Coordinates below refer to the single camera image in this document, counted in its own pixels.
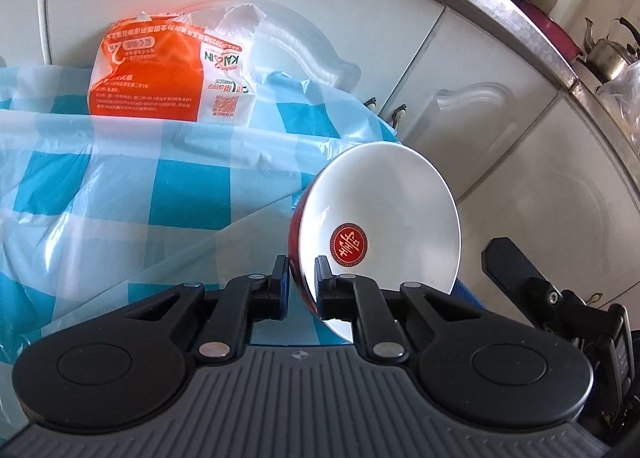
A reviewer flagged red and white small bowl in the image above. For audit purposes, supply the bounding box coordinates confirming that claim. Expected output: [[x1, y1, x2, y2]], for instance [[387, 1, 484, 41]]
[[288, 142, 461, 312]]

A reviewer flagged white kitchen cabinet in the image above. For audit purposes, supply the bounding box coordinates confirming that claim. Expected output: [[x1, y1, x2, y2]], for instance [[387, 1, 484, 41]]
[[1, 0, 639, 315]]

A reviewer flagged blue white checked tablecloth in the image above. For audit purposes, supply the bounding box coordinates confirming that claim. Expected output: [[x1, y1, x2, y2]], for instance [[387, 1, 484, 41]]
[[0, 62, 486, 429]]

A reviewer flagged metal kettle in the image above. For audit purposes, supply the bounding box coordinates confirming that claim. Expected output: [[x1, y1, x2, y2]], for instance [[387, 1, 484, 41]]
[[582, 17, 638, 83]]

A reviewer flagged orange white plastic package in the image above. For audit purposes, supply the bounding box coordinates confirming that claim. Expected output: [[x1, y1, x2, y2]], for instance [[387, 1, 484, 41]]
[[88, 4, 266, 126]]

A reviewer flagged grey speckled countertop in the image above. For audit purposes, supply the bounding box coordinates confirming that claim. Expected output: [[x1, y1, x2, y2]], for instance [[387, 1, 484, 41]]
[[278, 0, 640, 179]]

